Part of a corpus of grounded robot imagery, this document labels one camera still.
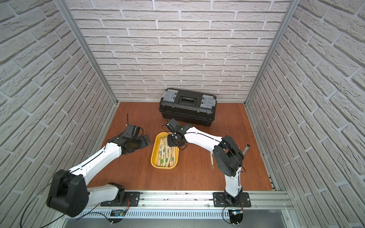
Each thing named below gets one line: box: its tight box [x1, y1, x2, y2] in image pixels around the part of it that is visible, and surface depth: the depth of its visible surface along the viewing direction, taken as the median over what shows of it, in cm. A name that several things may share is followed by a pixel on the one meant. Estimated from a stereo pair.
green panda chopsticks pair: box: [210, 152, 215, 170], surface depth 89 cm
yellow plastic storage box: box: [150, 132, 180, 171], surface depth 89 cm
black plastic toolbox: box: [158, 87, 218, 127], surface depth 99 cm
